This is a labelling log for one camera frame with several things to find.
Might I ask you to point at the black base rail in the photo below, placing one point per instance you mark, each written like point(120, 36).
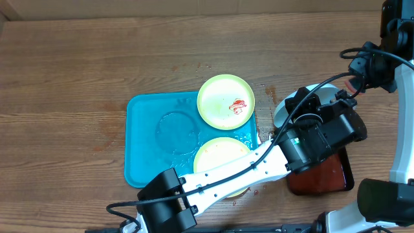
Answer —
point(286, 228)

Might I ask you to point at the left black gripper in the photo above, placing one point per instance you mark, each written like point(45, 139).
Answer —
point(294, 104)

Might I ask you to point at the dark red tray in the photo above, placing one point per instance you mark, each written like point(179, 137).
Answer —
point(326, 178)

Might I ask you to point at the light blue plate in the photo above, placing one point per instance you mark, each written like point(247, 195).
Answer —
point(325, 94)

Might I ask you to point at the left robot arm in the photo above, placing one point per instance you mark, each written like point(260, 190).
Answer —
point(170, 200)

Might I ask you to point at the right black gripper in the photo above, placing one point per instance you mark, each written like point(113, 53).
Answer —
point(357, 65)

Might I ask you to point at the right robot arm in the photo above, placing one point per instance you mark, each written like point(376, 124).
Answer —
point(383, 205)

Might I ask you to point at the green plate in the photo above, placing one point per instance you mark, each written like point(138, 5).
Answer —
point(217, 152)
point(225, 102)

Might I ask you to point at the teal plastic tray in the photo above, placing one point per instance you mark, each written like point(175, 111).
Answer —
point(165, 130)

